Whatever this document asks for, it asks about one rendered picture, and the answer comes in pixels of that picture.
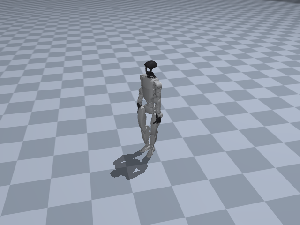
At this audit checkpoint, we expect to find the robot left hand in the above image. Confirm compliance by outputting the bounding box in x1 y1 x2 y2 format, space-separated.
153 114 161 124

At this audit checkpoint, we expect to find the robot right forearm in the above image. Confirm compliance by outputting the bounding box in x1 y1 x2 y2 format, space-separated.
137 92 143 106

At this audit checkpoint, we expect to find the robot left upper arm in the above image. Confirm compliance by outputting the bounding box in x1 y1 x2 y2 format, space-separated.
153 80 162 104

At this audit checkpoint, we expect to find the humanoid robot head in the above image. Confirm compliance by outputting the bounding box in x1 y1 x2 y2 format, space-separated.
144 60 157 78

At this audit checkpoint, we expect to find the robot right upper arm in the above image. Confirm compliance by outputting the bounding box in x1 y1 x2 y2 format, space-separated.
139 74 146 94

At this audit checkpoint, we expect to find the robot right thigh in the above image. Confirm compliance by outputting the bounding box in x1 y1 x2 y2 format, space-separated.
138 105 150 133

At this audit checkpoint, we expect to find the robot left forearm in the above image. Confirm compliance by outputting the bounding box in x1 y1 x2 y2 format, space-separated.
155 99 161 118

